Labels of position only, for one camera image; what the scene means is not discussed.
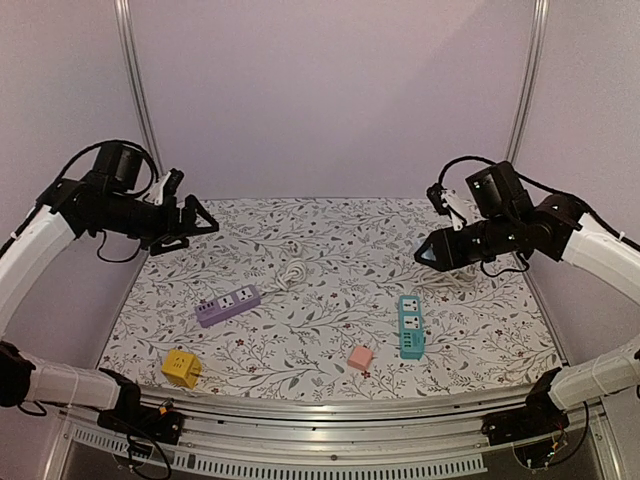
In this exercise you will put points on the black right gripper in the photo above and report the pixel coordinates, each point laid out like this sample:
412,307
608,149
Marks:
467,245

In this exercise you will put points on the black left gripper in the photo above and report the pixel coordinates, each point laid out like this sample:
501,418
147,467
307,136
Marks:
169,225

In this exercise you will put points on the pink charger plug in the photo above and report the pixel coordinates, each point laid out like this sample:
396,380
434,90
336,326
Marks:
360,358

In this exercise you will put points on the yellow cube socket adapter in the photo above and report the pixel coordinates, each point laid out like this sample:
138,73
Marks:
181,368

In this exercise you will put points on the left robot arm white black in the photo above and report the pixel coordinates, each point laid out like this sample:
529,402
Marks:
110,187

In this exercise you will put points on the teal power strip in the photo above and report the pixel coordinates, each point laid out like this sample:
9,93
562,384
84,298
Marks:
410,328

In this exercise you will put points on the purple power strip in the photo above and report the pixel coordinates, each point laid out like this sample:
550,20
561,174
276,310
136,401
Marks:
227,306

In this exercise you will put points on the floral patterned table mat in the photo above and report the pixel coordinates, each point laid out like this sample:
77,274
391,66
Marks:
330,273

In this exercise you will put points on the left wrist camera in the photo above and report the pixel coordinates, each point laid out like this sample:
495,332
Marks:
164,188

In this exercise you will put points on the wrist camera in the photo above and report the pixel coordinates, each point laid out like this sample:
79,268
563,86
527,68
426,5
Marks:
447,203
164,188

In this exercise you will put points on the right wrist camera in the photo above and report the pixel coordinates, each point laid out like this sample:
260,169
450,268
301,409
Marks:
447,203

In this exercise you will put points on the left aluminium frame post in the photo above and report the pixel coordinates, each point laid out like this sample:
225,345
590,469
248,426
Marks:
132,65

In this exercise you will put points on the aluminium frame post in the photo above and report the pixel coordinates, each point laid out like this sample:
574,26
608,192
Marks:
132,65
532,66

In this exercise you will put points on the right aluminium frame post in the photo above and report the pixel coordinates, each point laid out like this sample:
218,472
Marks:
532,66

